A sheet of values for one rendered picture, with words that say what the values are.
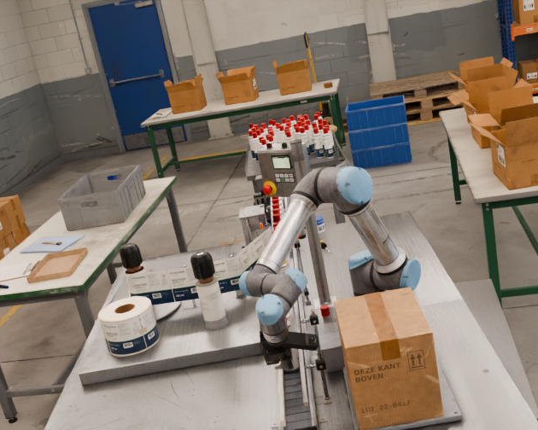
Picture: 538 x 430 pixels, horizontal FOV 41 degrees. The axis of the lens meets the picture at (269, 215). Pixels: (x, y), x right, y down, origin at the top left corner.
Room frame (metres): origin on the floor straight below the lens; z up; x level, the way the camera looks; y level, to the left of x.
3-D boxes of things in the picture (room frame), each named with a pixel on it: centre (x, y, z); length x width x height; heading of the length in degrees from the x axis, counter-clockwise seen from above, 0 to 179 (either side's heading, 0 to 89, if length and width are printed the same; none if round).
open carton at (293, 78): (8.16, -0.61, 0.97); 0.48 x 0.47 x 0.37; 171
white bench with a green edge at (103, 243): (4.45, 1.18, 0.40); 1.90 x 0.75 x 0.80; 169
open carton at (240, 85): (8.25, 0.04, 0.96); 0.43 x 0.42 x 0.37; 76
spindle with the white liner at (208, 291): (2.53, 0.28, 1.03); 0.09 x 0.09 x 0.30
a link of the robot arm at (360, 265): (2.38, -0.30, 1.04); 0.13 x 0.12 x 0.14; 44
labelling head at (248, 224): (3.02, 0.06, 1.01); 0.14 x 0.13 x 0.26; 177
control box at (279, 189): (2.69, -0.09, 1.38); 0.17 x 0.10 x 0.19; 52
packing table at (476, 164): (4.59, -1.69, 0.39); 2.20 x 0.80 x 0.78; 169
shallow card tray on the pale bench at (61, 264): (3.78, 1.19, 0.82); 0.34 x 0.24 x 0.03; 174
